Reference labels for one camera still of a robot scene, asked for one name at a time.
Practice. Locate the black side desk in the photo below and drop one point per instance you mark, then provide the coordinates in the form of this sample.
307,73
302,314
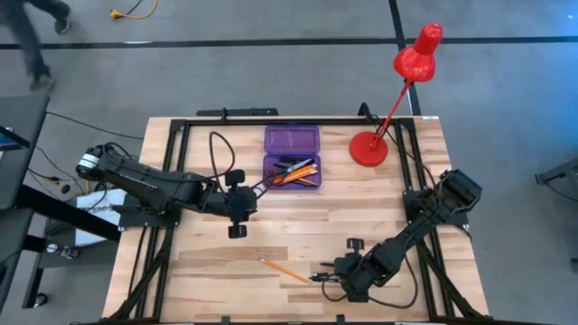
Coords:
22,135

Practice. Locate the orange pencil with pink eraser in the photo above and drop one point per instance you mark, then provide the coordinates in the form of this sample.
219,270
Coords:
300,173

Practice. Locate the red desk lamp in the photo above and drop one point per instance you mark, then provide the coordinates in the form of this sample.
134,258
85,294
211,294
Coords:
415,63

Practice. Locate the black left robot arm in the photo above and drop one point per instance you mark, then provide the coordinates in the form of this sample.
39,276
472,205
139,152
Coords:
149,187

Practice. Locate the purple plastic supply box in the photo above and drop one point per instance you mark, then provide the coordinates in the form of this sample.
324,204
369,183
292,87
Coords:
291,140

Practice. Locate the person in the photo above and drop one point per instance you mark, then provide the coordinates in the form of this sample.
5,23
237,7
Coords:
27,40

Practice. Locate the orange pencil with black dot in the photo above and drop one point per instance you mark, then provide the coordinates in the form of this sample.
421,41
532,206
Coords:
284,271

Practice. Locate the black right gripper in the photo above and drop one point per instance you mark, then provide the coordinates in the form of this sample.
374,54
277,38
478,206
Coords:
357,271

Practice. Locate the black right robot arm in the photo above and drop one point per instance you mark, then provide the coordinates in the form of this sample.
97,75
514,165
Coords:
406,239

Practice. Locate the orange pencil with yellow cap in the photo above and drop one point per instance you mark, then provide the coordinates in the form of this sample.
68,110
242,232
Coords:
309,182

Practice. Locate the small silver device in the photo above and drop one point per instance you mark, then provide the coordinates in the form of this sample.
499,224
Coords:
68,252

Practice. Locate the white printed paper sheet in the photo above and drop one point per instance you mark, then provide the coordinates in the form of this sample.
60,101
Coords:
90,230

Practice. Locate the black metal stand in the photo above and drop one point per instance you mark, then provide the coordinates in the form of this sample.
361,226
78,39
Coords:
560,171

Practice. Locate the black power strip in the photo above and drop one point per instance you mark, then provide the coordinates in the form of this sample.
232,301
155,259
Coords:
244,111

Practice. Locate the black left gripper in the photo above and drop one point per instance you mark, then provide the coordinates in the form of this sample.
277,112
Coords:
241,203

